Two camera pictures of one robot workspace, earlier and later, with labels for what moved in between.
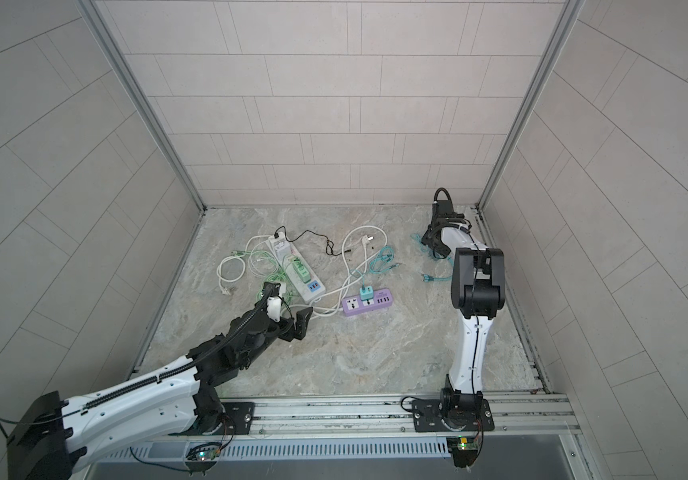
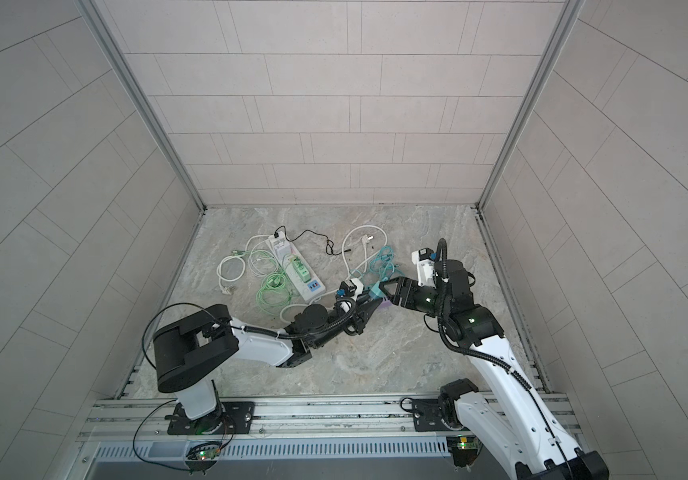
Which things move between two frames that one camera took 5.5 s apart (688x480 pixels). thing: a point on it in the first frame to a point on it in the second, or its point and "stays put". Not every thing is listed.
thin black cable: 329,245 stays put
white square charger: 283,249 stays put
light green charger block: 304,274 stays put
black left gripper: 300,329 to 358,317
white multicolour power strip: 304,281 stays put
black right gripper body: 437,244 to 426,300
